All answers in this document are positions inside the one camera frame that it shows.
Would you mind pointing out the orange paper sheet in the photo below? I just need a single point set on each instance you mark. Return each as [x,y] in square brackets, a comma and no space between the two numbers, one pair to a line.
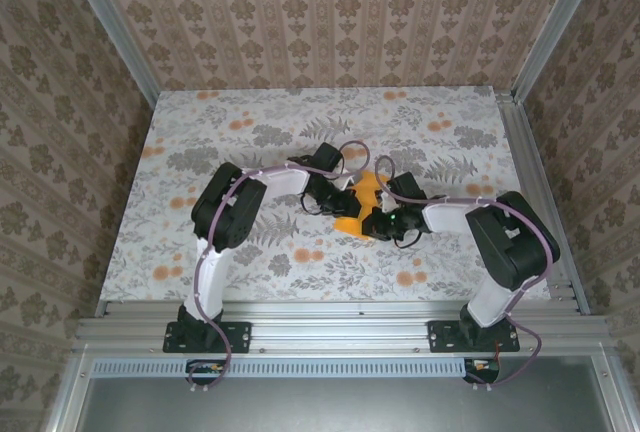
[370,184]

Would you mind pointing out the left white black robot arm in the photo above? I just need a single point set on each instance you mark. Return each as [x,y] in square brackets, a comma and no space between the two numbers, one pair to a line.
[227,207]

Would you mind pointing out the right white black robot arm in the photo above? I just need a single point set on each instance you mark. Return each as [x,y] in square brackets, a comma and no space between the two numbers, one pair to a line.
[515,247]

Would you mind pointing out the grey metal sheet panel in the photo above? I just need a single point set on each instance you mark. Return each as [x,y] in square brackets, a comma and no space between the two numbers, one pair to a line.
[340,407]

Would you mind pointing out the small black connector box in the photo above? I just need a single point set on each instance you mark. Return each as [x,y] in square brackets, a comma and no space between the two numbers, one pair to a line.
[205,371]
[482,369]

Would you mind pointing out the long aluminium frame rail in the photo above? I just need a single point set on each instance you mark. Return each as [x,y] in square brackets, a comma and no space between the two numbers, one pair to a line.
[340,324]

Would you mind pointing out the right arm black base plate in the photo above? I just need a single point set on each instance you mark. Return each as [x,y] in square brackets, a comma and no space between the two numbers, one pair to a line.
[442,337]

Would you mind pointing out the aluminium table side rail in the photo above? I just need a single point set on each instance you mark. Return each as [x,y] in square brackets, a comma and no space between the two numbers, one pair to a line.
[540,167]

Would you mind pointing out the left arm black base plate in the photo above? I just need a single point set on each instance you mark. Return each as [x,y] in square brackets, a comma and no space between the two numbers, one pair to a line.
[240,337]

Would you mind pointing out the aluminium corner post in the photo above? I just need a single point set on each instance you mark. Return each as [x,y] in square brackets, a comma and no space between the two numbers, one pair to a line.
[112,32]
[555,27]

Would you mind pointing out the aluminium frame side bar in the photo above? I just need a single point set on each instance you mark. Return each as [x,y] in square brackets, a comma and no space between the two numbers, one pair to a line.
[617,392]
[70,392]

